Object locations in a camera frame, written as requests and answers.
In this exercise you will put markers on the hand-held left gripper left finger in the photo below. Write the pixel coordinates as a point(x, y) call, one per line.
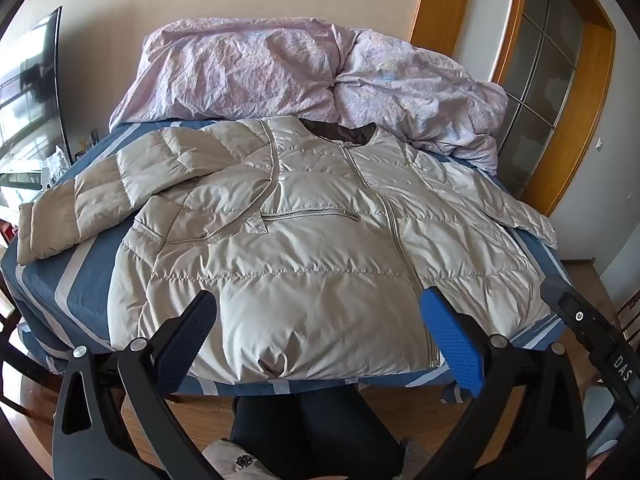
point(197, 321)

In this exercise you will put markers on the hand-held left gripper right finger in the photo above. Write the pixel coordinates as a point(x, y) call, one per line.
point(452, 341)

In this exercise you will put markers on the beige down jacket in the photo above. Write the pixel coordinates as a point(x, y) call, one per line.
point(300, 260)

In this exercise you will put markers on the blue striped bed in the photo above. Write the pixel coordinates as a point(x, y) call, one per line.
point(90, 300)

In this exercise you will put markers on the white garment with metal snap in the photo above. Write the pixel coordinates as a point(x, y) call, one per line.
point(240, 460)

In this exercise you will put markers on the person's legs in dark pants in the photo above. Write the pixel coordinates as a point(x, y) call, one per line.
point(320, 435)

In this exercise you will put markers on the dark wooden chair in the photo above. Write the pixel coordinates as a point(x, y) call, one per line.
point(11, 317)

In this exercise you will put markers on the frosted glass door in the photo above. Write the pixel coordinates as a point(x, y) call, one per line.
point(540, 85)

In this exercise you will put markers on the purple floral quilt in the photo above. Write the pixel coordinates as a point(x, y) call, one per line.
point(240, 70)

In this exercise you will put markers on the black television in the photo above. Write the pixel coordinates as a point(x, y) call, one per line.
point(30, 75)

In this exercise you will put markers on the small white wall plate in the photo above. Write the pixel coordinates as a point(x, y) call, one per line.
point(600, 143)

